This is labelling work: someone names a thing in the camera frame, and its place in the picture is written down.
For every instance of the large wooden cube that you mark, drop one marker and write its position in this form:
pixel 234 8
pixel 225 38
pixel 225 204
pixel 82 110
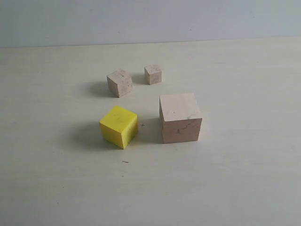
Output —
pixel 180 118

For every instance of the yellow cube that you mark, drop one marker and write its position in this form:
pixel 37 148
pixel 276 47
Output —
pixel 119 126

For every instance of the medium wooden cube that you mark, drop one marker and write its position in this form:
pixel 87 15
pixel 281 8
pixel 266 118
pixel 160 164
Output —
pixel 120 83

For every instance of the small wooden cube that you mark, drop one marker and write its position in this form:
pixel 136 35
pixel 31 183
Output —
pixel 153 74

